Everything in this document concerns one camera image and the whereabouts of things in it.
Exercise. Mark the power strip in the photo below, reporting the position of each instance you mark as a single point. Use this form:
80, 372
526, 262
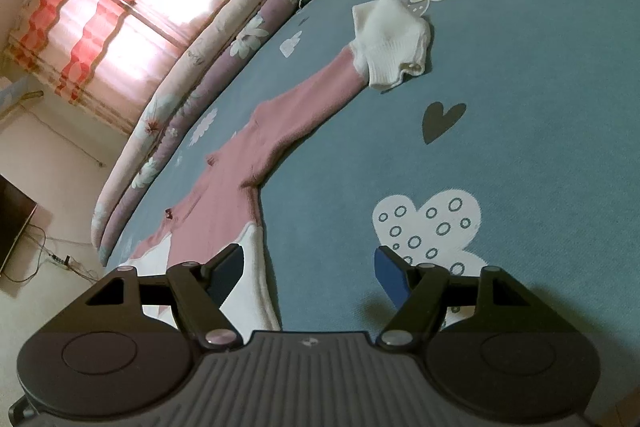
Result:
60, 259

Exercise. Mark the pink floral folded quilt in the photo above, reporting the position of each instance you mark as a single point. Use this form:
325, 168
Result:
200, 72

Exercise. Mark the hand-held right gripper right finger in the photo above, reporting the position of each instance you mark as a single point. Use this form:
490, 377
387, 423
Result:
392, 274

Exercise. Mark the black television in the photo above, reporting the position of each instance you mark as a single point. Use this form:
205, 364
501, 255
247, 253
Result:
12, 222

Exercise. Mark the blue floral bed sheet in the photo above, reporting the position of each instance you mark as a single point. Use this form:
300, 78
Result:
500, 107

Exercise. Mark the pink and white knit sweater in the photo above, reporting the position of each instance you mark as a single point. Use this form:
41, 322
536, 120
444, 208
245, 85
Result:
225, 187

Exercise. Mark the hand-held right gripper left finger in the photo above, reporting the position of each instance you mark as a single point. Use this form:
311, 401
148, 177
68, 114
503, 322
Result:
227, 272

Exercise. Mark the red striped curtain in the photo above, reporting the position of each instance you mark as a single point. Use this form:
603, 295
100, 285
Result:
125, 7

